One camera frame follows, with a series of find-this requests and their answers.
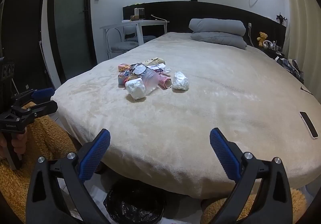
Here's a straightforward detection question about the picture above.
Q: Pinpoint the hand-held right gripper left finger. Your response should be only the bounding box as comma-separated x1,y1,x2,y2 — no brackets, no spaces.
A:
26,129,111,224

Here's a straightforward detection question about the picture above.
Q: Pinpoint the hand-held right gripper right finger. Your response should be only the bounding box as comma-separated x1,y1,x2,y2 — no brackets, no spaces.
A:
210,128,293,224

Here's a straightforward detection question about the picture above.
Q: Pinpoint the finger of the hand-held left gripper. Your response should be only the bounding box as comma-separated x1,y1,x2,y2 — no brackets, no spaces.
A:
11,88,55,106
11,100,59,126

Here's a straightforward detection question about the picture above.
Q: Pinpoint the bin with black bag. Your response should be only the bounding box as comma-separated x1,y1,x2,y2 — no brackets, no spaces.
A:
103,180,167,224

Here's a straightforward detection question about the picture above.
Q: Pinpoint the pink carton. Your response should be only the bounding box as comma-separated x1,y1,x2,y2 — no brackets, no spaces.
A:
158,75,172,89

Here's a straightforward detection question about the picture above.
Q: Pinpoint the person's left hand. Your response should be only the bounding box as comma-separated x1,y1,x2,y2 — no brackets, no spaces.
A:
0,129,27,159

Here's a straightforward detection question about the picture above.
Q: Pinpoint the fuzzy yellow clothing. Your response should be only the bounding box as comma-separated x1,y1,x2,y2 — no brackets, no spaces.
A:
0,102,308,224

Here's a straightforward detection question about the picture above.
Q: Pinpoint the bed with beige blanket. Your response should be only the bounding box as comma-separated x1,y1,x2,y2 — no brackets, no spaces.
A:
51,32,321,199

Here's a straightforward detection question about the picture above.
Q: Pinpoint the white wrapped packet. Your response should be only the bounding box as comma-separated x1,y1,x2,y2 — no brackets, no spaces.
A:
125,78,146,100

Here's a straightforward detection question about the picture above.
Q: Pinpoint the frosted glass door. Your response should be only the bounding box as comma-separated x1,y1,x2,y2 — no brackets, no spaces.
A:
48,0,97,84

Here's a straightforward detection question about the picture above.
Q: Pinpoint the colourful crumpled wrapper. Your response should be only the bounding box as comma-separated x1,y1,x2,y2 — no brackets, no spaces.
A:
118,73,131,86

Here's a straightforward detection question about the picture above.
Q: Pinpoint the crumpled clear plastic wrap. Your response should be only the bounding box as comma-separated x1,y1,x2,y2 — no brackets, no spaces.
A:
172,71,189,90

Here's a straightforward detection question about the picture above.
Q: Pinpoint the white phone with black screen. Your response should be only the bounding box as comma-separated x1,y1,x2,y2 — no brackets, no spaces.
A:
299,111,319,138

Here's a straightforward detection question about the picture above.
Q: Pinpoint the clear plastic bottle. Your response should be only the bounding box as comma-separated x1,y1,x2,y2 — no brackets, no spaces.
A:
137,64,160,95

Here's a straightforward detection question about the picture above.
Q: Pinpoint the metal chair with grey cushion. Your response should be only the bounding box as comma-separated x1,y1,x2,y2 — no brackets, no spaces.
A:
107,28,139,60

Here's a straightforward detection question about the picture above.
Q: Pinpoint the white printed wrapper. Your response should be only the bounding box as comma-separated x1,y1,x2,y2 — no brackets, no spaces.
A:
147,63,172,74

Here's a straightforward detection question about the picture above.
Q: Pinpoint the pile of clothes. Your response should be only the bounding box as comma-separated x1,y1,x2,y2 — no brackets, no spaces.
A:
274,56,305,81

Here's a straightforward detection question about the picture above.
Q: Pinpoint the brown paper bag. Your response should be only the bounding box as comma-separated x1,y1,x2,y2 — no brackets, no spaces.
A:
143,57,166,66

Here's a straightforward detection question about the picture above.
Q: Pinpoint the dark nightstand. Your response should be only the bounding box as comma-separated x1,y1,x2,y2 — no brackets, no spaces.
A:
261,47,285,59

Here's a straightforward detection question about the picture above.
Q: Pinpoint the grey folded quilt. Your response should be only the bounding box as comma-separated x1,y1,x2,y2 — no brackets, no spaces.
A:
191,32,248,50
189,18,246,37

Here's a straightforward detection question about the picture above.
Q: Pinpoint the yellow teddy bear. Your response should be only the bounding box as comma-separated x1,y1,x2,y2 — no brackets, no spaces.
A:
256,32,268,47

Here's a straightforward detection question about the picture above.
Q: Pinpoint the white table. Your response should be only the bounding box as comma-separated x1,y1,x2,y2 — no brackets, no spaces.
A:
100,20,170,59

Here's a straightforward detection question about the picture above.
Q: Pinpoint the black headboard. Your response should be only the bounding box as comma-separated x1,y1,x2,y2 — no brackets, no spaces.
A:
123,1,287,46

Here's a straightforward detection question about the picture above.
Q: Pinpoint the cream curtain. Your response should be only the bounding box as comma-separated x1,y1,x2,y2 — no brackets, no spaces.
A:
278,0,321,104

